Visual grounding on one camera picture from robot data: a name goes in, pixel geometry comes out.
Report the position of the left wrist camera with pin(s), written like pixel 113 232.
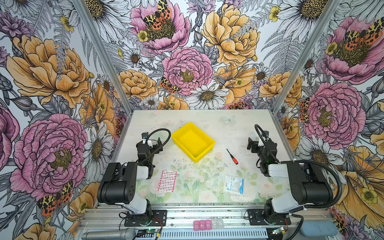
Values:
pixel 145 136

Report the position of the blue grey pad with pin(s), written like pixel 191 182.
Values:
pixel 319 229

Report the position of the red black screwdriver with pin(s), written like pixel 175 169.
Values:
pixel 233 158

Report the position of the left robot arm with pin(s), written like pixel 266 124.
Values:
pixel 118 185

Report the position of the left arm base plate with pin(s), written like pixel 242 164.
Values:
pixel 157 218

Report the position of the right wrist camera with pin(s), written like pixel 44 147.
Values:
pixel 265 134

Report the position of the white blue wipe packet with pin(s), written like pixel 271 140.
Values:
pixel 234 185

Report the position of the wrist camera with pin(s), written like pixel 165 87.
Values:
pixel 145 136
pixel 265 134

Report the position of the grey metal cylinder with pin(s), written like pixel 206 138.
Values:
pixel 128 234

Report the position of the pink clear pill organizer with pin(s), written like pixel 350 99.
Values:
pixel 208 225

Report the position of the pink patterned sticker packet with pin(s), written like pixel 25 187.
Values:
pixel 167 181

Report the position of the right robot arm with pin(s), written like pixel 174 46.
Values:
pixel 308 186

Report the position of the white vented rail cover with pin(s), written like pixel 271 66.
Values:
pixel 223 234

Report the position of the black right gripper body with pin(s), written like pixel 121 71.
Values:
pixel 255 148

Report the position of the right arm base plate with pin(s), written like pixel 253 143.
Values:
pixel 258 217

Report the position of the yellow plastic bin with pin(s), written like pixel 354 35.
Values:
pixel 193 142

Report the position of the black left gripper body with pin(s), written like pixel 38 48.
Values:
pixel 155 148

